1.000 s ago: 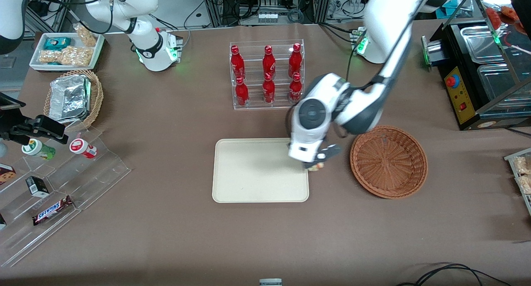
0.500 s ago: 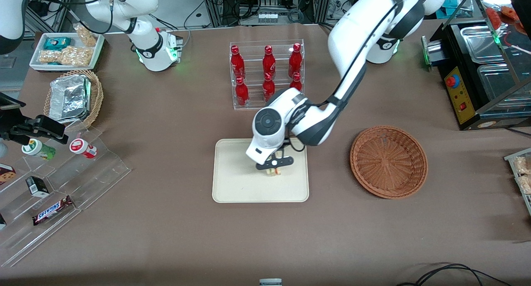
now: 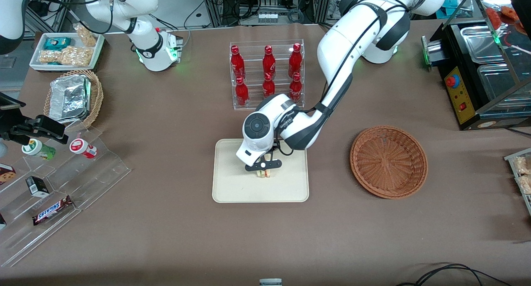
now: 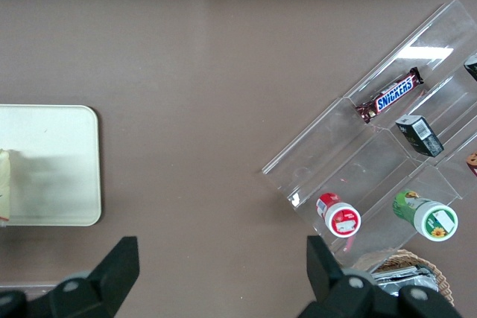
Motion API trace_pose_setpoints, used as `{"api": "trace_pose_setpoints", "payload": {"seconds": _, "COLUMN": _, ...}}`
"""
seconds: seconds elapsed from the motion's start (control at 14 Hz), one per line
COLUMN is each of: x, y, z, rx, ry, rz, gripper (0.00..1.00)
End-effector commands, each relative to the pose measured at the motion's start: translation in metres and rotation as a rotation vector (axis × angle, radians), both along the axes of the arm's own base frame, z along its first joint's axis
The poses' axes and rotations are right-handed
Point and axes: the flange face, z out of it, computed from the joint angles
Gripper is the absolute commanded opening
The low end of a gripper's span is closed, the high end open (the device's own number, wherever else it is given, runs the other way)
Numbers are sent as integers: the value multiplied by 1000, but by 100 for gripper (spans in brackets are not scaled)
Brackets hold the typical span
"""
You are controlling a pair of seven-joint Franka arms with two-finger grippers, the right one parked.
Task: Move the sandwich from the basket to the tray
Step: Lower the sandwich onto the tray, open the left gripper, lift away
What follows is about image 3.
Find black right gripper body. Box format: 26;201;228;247
0;110;38;142

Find cream plastic tray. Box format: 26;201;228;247
212;139;309;203

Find small wicker basket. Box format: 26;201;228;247
44;69;104;131

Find white rectangular snack tray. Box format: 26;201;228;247
29;32;104;73

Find large round wicker basket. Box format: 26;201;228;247
350;125;429;200

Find metal tray with pastries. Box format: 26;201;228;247
504;148;531;216

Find green bottle with white cap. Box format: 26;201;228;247
22;139;56;161

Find red bottle with white cap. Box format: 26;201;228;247
69;139;98;159

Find aluminium foil containers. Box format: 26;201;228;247
49;75;91;122

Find brown cookie box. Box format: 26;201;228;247
0;164;17;186

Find small black barcode box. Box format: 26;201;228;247
26;176;50;197

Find red cola bottle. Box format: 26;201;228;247
290;72;302;103
263;45;276;75
231;45;245;80
289;43;302;77
235;76;249;107
263;72;275;98

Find clear acrylic tiered display stand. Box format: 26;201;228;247
0;126;131;268

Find clear bag of nuts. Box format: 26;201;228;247
74;24;98;48
39;45;93;67

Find Snickers chocolate bar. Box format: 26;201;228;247
32;196;74;226

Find clear acrylic bottle rack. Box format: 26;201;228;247
229;39;305;110

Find teal snack packet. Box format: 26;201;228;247
44;37;72;51

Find black food warmer appliance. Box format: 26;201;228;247
421;0;531;131

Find black cable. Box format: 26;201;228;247
396;263;513;286

